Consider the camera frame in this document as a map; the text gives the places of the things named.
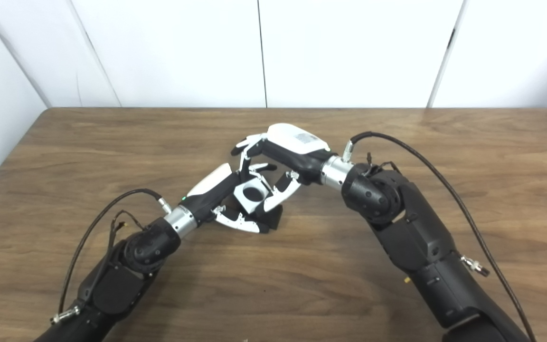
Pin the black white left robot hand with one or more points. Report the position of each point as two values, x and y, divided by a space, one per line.
212 183

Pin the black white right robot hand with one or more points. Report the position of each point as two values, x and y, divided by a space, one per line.
292 142

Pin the white square piece with hole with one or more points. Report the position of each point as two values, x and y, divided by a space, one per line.
241 197

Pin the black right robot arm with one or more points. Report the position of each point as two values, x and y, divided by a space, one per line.
416 237

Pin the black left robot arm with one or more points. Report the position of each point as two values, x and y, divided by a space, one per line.
121 275

